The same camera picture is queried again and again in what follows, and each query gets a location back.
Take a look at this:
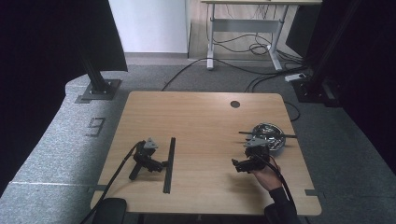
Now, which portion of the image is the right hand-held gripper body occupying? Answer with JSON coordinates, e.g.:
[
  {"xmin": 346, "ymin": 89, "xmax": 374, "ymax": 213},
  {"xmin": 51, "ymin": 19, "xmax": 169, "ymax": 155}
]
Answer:
[{"xmin": 243, "ymin": 137, "xmax": 271, "ymax": 173}]

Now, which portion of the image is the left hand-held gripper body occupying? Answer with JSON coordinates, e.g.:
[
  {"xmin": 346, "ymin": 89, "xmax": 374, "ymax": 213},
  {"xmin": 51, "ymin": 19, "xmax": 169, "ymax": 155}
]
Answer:
[{"xmin": 128, "ymin": 137, "xmax": 163, "ymax": 181}]

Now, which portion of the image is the row of black sticks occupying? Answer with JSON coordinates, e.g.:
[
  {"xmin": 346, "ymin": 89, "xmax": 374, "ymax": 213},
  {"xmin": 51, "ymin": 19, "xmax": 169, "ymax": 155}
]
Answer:
[{"xmin": 163, "ymin": 136, "xmax": 177, "ymax": 194}]

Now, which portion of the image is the thin black stick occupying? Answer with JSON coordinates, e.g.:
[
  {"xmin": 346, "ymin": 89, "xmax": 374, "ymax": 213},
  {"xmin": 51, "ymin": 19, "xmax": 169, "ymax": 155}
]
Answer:
[{"xmin": 238, "ymin": 131, "xmax": 298, "ymax": 138}]

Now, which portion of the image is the metal bowl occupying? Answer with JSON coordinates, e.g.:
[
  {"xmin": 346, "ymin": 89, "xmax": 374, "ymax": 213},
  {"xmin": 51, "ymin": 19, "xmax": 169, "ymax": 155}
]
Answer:
[{"xmin": 250, "ymin": 122, "xmax": 287, "ymax": 153}]

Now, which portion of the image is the person's right hand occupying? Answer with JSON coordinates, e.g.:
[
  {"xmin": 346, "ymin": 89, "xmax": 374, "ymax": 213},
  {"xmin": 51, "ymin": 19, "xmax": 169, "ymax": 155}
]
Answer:
[{"xmin": 251, "ymin": 163, "xmax": 283, "ymax": 191}]

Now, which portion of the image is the black metal stand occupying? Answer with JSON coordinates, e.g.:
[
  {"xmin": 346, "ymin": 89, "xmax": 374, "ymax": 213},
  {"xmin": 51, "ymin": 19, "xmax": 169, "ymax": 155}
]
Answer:
[
  {"xmin": 291, "ymin": 0, "xmax": 363, "ymax": 108},
  {"xmin": 74, "ymin": 46, "xmax": 122, "ymax": 105}
]

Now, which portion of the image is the white power strip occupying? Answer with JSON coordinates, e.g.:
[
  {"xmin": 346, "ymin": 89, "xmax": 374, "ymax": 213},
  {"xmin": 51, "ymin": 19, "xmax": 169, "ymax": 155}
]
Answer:
[{"xmin": 284, "ymin": 72, "xmax": 308, "ymax": 83}]

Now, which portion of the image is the white desk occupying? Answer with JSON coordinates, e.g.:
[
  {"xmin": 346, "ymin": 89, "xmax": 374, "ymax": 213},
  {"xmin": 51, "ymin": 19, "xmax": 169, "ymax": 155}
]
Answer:
[{"xmin": 200, "ymin": 0, "xmax": 323, "ymax": 72}]

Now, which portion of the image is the black curtain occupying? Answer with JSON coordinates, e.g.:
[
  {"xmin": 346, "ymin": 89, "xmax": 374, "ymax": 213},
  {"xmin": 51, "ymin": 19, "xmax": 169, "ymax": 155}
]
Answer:
[
  {"xmin": 0, "ymin": 0, "xmax": 129, "ymax": 195},
  {"xmin": 285, "ymin": 0, "xmax": 396, "ymax": 175}
]

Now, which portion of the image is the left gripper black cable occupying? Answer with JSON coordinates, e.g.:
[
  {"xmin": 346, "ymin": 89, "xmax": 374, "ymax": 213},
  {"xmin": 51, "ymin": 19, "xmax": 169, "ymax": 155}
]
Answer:
[{"xmin": 79, "ymin": 140, "xmax": 147, "ymax": 224}]

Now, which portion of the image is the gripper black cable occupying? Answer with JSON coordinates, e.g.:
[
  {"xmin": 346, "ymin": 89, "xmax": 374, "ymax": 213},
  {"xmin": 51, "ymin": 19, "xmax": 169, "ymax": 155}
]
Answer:
[
  {"xmin": 79, "ymin": 140, "xmax": 147, "ymax": 224},
  {"xmin": 253, "ymin": 153, "xmax": 297, "ymax": 208}
]

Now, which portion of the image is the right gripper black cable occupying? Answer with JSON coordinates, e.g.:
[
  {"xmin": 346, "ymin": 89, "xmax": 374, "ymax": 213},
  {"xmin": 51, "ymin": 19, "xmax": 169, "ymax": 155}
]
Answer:
[{"xmin": 253, "ymin": 153, "xmax": 297, "ymax": 208}]

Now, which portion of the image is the black cable beside table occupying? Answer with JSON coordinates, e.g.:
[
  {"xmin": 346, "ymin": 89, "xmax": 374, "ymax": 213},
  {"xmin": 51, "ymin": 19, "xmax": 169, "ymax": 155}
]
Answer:
[{"xmin": 283, "ymin": 100, "xmax": 302, "ymax": 122}]

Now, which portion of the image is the long black floor cable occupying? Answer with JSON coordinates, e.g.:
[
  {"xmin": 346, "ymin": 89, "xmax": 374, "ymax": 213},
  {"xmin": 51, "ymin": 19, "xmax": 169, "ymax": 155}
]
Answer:
[{"xmin": 161, "ymin": 57, "xmax": 309, "ymax": 92}]

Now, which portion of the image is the tangle of black cables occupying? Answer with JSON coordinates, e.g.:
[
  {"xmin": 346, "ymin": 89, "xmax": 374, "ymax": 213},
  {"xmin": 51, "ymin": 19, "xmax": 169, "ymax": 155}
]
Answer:
[{"xmin": 205, "ymin": 4, "xmax": 304, "ymax": 64}]

